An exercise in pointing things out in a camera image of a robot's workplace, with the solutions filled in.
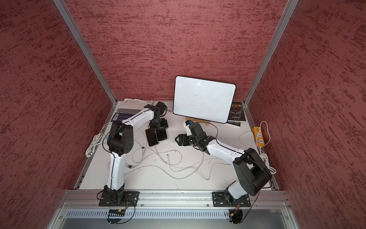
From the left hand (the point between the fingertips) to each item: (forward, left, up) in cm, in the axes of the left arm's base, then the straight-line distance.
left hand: (161, 130), depth 98 cm
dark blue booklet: (+12, +34, -1) cm, 36 cm away
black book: (+17, -58, -2) cm, 61 cm away
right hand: (-11, -14, +6) cm, 19 cm away
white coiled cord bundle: (-6, +45, -4) cm, 46 cm away
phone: (-3, +7, -3) cm, 9 cm away
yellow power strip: (-7, -69, -2) cm, 69 cm away
